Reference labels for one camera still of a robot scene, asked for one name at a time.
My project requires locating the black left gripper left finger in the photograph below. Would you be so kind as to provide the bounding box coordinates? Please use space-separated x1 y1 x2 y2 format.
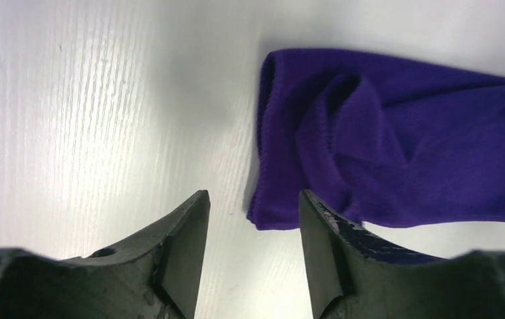
0 190 211 318

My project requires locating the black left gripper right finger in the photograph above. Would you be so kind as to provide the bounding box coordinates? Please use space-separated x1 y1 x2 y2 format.
299 190 505 318

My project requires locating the purple towel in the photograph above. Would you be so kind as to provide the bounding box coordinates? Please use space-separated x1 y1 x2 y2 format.
247 49 505 230

